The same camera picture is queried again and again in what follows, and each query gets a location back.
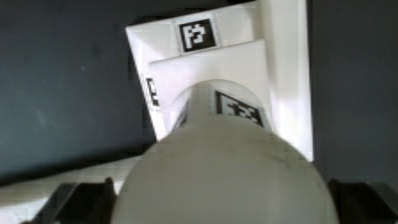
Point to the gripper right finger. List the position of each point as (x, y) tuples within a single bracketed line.
[(366, 202)]

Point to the white lamp bulb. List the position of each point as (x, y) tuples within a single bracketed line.
[(222, 175)]

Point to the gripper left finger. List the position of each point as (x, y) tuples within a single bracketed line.
[(78, 205)]

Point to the white lamp base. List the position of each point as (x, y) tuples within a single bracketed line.
[(239, 44)]

